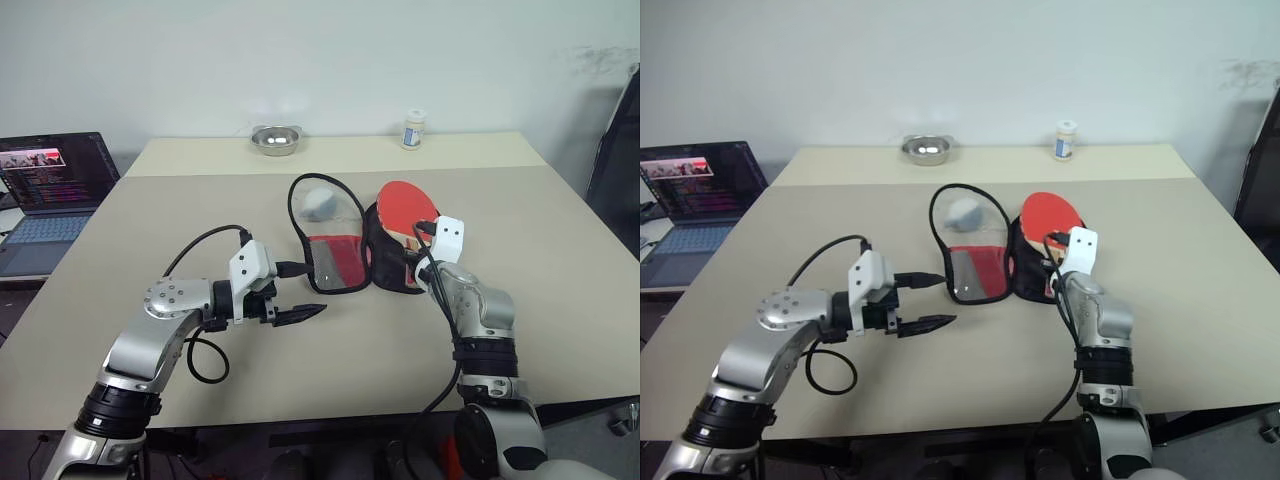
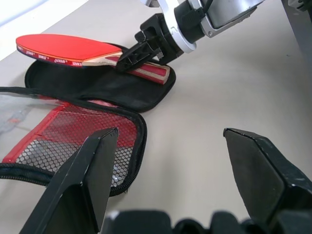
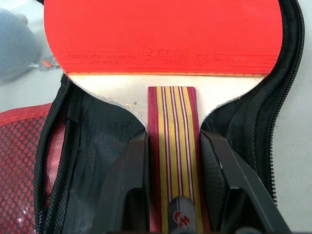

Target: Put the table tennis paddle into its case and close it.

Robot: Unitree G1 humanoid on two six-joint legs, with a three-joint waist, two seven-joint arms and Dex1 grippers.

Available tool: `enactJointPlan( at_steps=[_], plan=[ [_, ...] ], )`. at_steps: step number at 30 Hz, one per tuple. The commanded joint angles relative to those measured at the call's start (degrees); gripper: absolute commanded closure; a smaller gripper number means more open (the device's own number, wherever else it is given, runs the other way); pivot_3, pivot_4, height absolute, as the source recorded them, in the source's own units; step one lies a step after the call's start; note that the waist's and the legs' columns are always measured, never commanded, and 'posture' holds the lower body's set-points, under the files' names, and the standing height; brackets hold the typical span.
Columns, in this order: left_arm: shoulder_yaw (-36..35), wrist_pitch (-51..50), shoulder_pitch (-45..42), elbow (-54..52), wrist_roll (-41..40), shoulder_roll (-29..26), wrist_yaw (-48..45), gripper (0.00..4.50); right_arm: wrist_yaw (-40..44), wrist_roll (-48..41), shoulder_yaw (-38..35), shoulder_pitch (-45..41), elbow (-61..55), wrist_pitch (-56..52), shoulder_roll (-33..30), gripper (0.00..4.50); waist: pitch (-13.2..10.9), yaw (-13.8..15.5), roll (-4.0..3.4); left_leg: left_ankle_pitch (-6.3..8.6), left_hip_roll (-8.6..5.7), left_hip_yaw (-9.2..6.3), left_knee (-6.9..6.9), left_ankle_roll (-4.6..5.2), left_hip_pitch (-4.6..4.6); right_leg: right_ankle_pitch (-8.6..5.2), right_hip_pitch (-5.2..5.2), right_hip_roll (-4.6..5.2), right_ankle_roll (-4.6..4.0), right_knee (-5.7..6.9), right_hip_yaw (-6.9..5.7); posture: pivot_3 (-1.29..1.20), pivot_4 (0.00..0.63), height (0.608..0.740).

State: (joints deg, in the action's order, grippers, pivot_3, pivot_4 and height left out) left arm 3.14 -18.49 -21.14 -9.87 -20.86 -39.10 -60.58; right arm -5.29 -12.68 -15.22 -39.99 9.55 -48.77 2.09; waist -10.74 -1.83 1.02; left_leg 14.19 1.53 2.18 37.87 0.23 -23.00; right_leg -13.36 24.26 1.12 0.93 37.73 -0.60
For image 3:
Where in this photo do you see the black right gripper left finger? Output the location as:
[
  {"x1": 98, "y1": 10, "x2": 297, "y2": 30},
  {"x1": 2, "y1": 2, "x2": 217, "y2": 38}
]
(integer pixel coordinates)
[{"x1": 95, "y1": 132, "x2": 151, "y2": 234}]

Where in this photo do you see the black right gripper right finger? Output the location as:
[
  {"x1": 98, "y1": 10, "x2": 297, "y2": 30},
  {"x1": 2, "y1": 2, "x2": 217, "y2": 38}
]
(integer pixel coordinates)
[{"x1": 199, "y1": 129, "x2": 301, "y2": 234}]

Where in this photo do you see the red table tennis paddle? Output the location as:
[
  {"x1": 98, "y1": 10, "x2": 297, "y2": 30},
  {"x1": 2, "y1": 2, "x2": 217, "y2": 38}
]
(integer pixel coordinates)
[{"x1": 42, "y1": 0, "x2": 290, "y2": 234}]

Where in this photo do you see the red and black paddle case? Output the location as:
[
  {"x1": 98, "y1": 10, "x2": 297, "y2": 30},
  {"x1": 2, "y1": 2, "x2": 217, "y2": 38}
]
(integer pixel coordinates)
[{"x1": 0, "y1": 0, "x2": 308, "y2": 234}]

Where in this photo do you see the clear plastic zipper pull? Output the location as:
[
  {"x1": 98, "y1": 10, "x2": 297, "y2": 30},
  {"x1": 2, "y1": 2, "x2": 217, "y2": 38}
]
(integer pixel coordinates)
[{"x1": 29, "y1": 54, "x2": 60, "y2": 74}]

